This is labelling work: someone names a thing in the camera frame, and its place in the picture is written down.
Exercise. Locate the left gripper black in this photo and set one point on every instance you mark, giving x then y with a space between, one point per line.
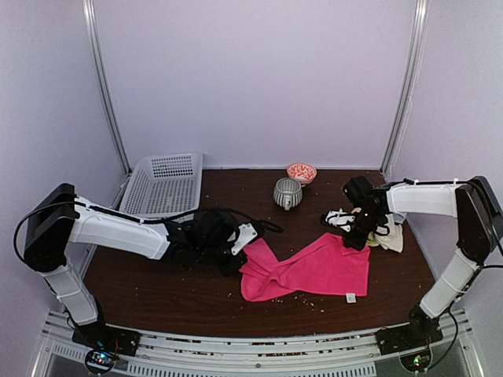
228 269

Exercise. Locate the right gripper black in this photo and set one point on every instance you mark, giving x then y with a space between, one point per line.
358 243

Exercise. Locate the pink microfibre towel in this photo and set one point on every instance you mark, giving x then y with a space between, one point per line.
324 267

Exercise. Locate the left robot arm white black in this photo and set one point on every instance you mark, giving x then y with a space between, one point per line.
41 237

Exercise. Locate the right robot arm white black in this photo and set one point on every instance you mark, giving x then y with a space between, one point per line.
458 223

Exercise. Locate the yellow green patterned towel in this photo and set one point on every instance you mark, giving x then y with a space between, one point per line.
371 240

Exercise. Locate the beige towel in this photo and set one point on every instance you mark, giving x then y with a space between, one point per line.
390 236

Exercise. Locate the white perforated plastic basket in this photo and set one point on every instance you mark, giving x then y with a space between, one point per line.
163 186

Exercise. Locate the red white patterned bowl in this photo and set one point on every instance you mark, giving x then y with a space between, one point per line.
302 172

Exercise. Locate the grey striped ceramic mug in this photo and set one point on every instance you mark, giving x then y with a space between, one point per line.
288 193

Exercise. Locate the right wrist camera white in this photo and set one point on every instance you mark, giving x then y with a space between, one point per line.
338 219

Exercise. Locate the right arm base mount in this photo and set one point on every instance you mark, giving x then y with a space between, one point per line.
402 338

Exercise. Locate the aluminium front rail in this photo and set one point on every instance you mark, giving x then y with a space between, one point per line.
353 353

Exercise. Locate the right aluminium corner post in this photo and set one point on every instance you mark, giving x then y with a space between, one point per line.
411 74

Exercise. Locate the aluminium corner post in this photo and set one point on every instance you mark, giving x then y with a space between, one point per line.
411 74
103 86

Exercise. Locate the left aluminium corner post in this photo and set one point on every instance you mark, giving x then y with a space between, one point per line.
103 86

